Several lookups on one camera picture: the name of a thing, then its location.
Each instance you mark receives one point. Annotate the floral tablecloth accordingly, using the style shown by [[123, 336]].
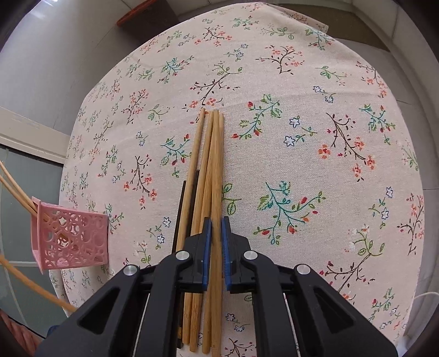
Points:
[[291, 154]]

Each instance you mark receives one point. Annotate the pink lattice basket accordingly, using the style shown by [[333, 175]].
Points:
[[35, 237]]

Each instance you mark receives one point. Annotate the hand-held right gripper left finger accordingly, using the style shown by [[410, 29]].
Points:
[[206, 254]]

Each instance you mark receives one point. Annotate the brown trash bin red bag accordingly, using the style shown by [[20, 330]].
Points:
[[137, 19]]

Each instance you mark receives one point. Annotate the wooden chopstick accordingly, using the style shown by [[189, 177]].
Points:
[[207, 164], [197, 154], [34, 284], [17, 183], [218, 192], [17, 195], [214, 164]]

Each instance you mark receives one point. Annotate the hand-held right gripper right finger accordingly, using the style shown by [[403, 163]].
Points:
[[225, 254]]

